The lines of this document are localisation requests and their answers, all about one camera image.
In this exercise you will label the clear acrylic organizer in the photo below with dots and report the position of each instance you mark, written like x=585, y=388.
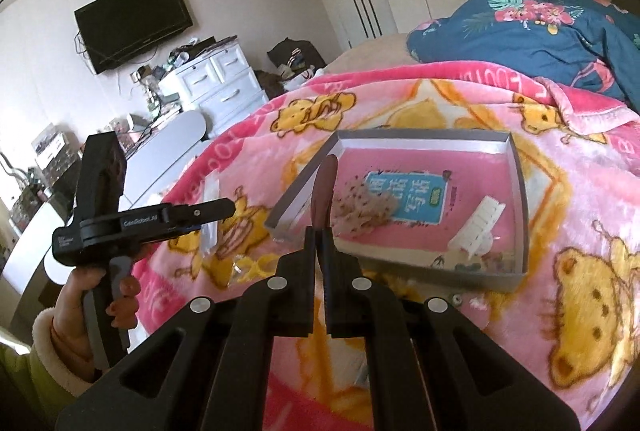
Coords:
x=50, y=146

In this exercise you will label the dark flat box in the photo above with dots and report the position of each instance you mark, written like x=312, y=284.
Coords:
x=217, y=45

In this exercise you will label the white drawer cabinet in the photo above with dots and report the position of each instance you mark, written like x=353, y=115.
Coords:
x=225, y=91

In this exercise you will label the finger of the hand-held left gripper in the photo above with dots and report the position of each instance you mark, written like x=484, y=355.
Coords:
x=205, y=212

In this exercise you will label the black floor bag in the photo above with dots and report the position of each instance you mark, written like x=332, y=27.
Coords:
x=295, y=56

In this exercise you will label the blue floral duvet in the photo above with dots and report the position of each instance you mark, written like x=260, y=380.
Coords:
x=525, y=41

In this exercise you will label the beige bed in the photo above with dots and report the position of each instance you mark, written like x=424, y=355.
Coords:
x=370, y=53

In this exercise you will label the white hair claw clip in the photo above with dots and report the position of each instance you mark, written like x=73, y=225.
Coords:
x=480, y=226

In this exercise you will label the grey cardboard box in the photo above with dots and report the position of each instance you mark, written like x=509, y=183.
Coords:
x=520, y=211

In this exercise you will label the white oval desk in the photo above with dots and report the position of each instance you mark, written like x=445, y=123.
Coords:
x=170, y=141

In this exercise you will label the black wall television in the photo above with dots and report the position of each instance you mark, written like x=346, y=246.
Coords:
x=132, y=23

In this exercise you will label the person's left hand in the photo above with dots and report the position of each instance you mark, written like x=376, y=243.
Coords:
x=75, y=288

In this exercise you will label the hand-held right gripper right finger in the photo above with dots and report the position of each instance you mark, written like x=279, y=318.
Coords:
x=341, y=272

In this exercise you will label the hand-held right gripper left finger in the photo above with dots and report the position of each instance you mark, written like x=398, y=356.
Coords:
x=299, y=272

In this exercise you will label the person's left forearm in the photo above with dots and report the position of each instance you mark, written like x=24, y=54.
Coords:
x=35, y=381

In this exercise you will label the leopard print hair bow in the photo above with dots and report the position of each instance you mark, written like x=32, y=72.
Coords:
x=367, y=211

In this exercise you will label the pink bear print blanket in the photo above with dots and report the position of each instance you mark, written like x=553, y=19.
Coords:
x=450, y=101

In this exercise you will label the clear plastic bag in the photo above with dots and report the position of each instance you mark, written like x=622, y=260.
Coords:
x=245, y=268
x=212, y=211

